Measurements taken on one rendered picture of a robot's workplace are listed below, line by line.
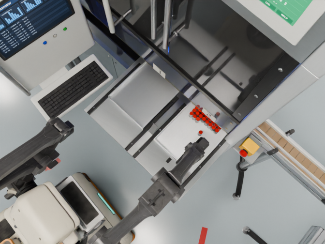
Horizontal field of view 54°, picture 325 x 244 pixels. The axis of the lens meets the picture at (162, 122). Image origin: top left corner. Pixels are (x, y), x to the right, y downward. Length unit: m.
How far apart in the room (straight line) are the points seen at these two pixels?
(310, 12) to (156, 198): 0.66
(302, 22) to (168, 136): 1.08
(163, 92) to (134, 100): 0.17
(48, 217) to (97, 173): 1.40
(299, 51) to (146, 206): 0.61
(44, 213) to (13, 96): 1.82
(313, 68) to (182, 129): 0.97
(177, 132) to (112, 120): 0.35
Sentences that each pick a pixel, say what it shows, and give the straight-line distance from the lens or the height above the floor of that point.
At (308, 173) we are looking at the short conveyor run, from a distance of 1.75.
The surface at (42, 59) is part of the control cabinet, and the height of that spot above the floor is 1.00.
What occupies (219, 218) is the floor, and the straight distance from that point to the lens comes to 2.58.
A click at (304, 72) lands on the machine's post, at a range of 0.90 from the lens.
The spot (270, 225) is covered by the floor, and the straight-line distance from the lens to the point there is 2.69.
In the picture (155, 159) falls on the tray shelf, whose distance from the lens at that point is 1.67.
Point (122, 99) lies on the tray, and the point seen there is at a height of 0.88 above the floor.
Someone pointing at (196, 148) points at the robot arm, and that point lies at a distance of 1.38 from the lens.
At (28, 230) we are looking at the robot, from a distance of 1.26.
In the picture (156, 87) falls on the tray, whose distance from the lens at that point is 1.77.
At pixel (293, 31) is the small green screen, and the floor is 1.90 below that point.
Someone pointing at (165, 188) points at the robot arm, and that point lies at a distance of 1.04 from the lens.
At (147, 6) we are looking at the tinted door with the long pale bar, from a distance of 1.29.
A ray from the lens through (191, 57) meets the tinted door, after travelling 1.29.
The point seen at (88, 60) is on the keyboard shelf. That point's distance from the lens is 1.96.
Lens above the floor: 2.53
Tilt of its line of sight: 75 degrees down
